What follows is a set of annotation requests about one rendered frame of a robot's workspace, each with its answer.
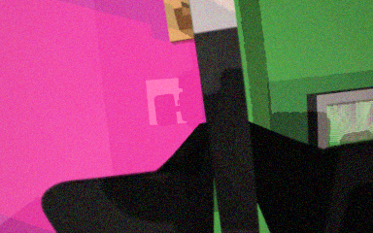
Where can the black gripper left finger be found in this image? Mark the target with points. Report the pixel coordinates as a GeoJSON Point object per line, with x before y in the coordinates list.
{"type": "Point", "coordinates": [176, 198]}

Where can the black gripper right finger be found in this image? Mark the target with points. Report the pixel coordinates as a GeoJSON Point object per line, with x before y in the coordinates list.
{"type": "Point", "coordinates": [301, 188]}

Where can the green flat mat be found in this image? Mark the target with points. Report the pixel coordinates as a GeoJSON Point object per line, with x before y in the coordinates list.
{"type": "Point", "coordinates": [291, 48]}

